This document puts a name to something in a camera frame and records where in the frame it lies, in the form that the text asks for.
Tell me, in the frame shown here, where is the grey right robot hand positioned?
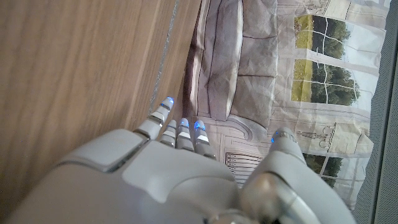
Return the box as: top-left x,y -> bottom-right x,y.
0,96 -> 357,224

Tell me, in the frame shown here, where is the printed sofa backdrop cloth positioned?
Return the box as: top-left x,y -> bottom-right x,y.
182,0 -> 392,212

